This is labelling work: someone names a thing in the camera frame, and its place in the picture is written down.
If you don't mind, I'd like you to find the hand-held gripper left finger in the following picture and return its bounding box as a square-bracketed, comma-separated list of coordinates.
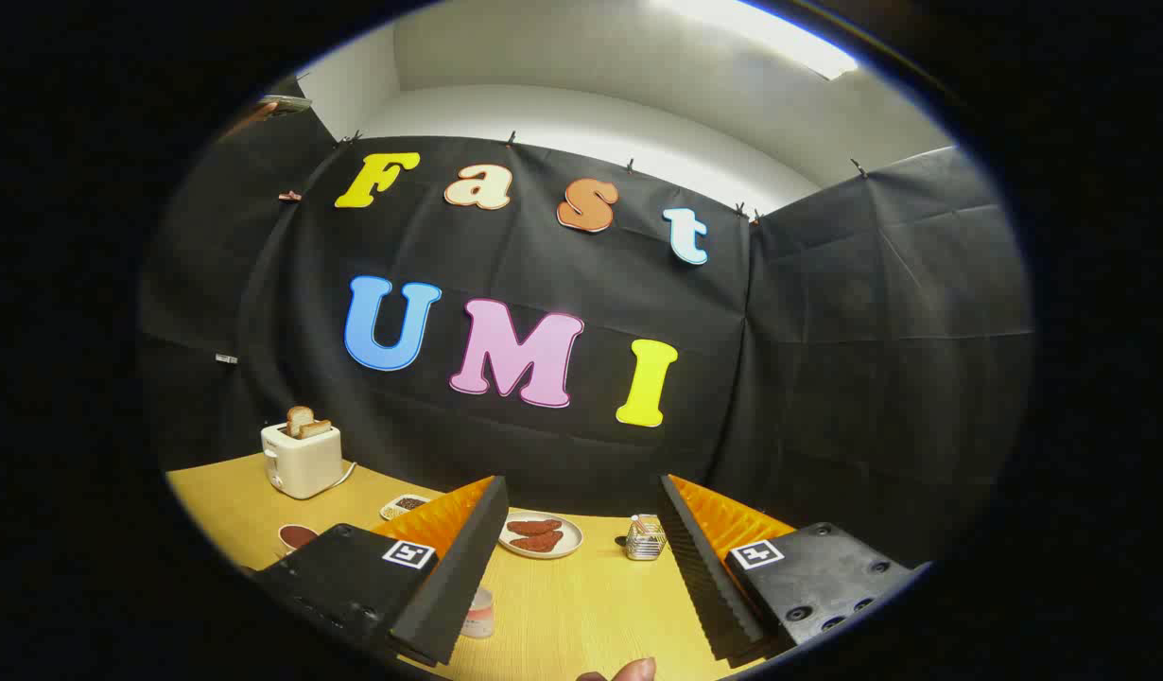
[249, 476, 510, 668]

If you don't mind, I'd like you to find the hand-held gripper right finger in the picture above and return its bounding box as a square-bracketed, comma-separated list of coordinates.
[659, 474, 932, 663]

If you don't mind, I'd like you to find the clear juice bottle pink label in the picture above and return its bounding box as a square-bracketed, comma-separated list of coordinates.
[459, 585, 495, 640]

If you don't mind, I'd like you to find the white round plate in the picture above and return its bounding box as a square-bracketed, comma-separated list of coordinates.
[498, 512, 584, 560]

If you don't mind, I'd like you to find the wooden table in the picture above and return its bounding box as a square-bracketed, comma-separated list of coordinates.
[165, 452, 800, 681]

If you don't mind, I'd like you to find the white toaster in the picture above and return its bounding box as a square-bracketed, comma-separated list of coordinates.
[261, 421, 344, 500]

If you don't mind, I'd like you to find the metal wire holder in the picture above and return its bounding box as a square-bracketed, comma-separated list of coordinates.
[626, 515, 666, 561]

